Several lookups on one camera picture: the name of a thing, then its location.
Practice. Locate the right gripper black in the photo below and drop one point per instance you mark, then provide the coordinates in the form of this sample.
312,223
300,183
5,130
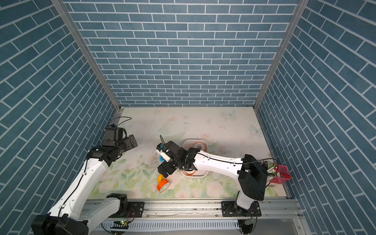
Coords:
163,171

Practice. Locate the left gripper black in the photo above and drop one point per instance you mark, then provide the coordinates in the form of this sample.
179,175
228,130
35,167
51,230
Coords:
129,145

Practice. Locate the small yellow tape roll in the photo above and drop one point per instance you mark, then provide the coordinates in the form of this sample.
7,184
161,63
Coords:
161,178

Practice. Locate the orange sealing tape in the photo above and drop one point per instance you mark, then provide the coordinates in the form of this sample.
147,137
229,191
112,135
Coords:
199,146

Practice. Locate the orange tape roll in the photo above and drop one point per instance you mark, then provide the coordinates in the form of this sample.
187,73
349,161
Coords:
163,185

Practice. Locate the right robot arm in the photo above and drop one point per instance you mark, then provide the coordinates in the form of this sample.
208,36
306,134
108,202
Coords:
249,172

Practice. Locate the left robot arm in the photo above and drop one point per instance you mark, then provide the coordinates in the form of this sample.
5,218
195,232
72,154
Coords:
65,217

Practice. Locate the white storage box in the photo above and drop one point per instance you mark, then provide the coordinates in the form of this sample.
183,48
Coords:
194,174

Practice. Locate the pink pen cup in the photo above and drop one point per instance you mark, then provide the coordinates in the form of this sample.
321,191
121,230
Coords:
271,168

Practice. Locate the pink basket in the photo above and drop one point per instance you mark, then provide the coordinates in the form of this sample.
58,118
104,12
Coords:
281,174

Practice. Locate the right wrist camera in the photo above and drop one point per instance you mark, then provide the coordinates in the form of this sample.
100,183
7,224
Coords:
161,150

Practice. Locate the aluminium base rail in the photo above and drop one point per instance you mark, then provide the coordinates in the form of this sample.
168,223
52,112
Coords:
279,208

